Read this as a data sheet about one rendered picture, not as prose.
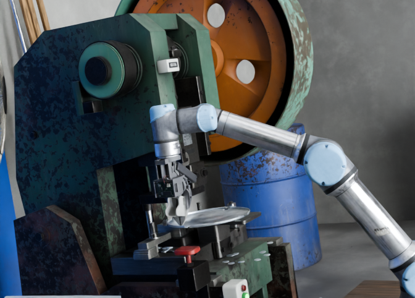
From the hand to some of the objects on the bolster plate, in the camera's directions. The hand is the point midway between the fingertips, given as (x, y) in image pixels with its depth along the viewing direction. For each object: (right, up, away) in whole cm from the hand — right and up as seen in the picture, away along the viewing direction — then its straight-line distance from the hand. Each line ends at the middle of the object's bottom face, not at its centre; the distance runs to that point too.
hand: (181, 220), depth 232 cm
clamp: (-10, -14, +26) cm, 31 cm away
